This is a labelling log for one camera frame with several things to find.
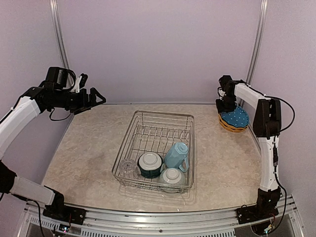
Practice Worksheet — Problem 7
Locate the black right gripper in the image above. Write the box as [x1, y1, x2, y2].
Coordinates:
[216, 93, 237, 113]

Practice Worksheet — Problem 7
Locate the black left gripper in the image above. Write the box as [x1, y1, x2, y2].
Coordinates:
[49, 86, 106, 115]

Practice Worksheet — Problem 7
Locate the yellow speckled plate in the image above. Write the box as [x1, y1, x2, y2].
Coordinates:
[219, 121, 248, 133]
[218, 114, 248, 133]

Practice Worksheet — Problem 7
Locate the light blue faceted mug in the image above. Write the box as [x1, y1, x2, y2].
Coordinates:
[164, 142, 189, 172]

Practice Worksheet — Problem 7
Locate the clear drinking glass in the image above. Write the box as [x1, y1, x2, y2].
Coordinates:
[119, 159, 140, 179]

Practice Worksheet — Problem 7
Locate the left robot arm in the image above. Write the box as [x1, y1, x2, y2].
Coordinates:
[0, 67, 106, 220]

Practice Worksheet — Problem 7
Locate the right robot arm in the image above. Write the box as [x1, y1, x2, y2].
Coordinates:
[216, 75, 286, 224]

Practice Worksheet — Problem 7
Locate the dark teal bowl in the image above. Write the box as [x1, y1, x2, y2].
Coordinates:
[137, 152, 163, 179]

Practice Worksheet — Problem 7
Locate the grey green bowl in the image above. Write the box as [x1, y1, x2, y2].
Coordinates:
[158, 168, 186, 186]

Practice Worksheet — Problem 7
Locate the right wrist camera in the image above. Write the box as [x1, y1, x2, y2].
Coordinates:
[217, 87, 225, 98]

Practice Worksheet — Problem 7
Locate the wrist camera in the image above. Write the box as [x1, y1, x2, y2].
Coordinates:
[217, 87, 225, 98]
[71, 74, 88, 93]

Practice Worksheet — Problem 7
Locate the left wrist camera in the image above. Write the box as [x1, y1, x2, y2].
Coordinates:
[71, 74, 88, 93]

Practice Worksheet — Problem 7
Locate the metal wire dish rack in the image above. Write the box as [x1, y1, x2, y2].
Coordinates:
[112, 110, 195, 193]

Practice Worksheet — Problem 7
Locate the left aluminium wall post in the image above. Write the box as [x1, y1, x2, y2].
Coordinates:
[49, 0, 69, 69]

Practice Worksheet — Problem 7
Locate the aluminium wall post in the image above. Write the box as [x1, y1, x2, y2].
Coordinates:
[49, 0, 69, 69]
[246, 0, 269, 84]

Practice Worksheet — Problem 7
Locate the right aluminium wall post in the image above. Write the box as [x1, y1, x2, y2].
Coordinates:
[246, 0, 269, 84]

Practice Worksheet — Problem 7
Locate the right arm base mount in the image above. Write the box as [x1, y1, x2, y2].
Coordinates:
[236, 202, 279, 224]

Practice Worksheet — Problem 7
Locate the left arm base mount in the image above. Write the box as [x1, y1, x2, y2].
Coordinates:
[43, 196, 86, 225]

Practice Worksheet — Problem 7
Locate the aluminium front rail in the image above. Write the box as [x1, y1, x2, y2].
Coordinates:
[17, 195, 304, 237]

